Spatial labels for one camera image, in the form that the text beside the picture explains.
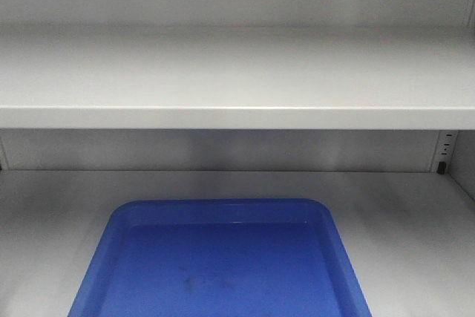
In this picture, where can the grey cabinet shelf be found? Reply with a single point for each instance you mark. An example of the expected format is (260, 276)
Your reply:
(237, 77)

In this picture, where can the blue plastic tray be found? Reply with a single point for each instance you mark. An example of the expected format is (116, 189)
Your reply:
(244, 257)

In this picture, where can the black shelf clip right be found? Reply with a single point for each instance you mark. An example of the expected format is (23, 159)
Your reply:
(441, 168)

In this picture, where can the slotted cabinet rail right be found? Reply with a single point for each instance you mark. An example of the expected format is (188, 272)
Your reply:
(444, 149)

